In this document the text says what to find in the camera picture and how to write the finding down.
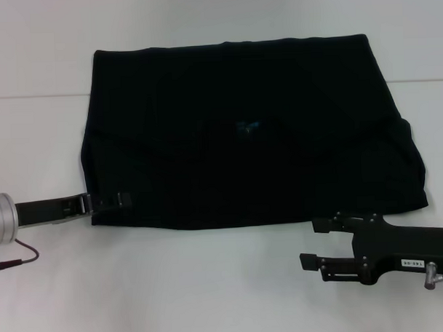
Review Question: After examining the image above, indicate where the dark left arm cable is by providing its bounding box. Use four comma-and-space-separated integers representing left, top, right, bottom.
0, 237, 41, 272

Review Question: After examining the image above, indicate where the right arm cable with plug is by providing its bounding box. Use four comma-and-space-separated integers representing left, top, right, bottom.
422, 260, 443, 291

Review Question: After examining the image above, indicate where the black shirt with FREE print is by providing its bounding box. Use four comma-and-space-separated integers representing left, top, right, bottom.
74, 31, 430, 237

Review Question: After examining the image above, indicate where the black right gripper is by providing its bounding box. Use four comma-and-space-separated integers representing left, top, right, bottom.
298, 207, 443, 289

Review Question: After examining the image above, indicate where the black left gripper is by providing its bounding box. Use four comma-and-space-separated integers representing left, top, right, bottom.
13, 189, 134, 228

